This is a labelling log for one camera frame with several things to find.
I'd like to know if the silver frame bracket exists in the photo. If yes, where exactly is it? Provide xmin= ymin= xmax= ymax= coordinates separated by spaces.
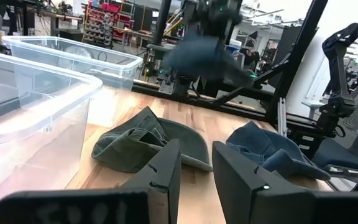
xmin=277 ymin=97 xmax=289 ymax=138

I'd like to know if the red parts bin shelf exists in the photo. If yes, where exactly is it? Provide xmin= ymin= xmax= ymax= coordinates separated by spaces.
xmin=81 ymin=1 xmax=135 ymax=47

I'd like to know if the grey-blue baseball cap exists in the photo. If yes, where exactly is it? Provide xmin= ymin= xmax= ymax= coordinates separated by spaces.
xmin=225 ymin=121 xmax=331 ymax=182

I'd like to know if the black aluminium rig frame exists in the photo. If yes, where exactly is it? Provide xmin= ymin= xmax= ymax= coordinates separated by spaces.
xmin=131 ymin=0 xmax=331 ymax=138

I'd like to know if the small white table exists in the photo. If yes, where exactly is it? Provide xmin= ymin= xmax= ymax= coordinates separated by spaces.
xmin=301 ymin=99 xmax=326 ymax=119

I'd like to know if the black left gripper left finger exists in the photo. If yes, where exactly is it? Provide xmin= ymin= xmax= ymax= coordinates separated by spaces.
xmin=0 ymin=138 xmax=182 ymax=224

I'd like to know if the clear plastic bin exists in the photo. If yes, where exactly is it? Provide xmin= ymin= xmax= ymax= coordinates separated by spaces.
xmin=1 ymin=35 xmax=144 ymax=91
xmin=0 ymin=48 xmax=104 ymax=218

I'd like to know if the green baseball cap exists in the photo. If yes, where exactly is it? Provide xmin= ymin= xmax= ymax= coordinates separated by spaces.
xmin=91 ymin=106 xmax=214 ymax=174

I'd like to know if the background workbench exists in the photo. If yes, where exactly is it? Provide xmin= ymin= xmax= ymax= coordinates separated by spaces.
xmin=20 ymin=6 xmax=83 ymax=37

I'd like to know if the navy blue baseball cap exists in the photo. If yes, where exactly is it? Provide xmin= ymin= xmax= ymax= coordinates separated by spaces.
xmin=162 ymin=33 xmax=255 ymax=88

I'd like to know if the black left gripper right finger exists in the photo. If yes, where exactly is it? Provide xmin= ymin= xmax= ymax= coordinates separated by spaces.
xmin=211 ymin=141 xmax=358 ymax=224

